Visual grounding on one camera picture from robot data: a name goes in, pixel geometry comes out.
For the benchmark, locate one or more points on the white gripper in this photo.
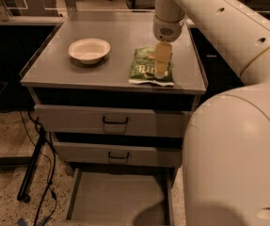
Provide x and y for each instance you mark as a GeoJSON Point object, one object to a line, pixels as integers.
{"type": "Point", "coordinates": [167, 30]}

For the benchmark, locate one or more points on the green jalapeno chip bag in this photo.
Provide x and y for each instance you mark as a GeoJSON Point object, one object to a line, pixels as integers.
{"type": "Point", "coordinates": [143, 69]}

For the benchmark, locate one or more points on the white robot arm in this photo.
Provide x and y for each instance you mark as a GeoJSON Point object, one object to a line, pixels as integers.
{"type": "Point", "coordinates": [226, 159]}

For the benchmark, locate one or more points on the grey drawer cabinet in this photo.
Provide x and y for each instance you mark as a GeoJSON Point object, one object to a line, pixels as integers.
{"type": "Point", "coordinates": [83, 96]}

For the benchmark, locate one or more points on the grey middle drawer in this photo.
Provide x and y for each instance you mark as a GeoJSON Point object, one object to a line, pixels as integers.
{"type": "Point", "coordinates": [123, 150]}

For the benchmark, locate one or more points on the grey top drawer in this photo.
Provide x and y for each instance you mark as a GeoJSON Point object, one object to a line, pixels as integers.
{"type": "Point", "coordinates": [112, 121]}

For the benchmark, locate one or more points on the grey open bottom drawer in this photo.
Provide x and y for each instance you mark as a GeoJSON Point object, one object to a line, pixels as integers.
{"type": "Point", "coordinates": [119, 197]}

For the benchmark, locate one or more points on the white paper bowl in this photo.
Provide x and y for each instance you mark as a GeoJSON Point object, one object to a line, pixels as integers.
{"type": "Point", "coordinates": [89, 51]}

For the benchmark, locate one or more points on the black stand leg with wheel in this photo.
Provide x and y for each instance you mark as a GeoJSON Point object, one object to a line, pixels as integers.
{"type": "Point", "coordinates": [23, 195]}

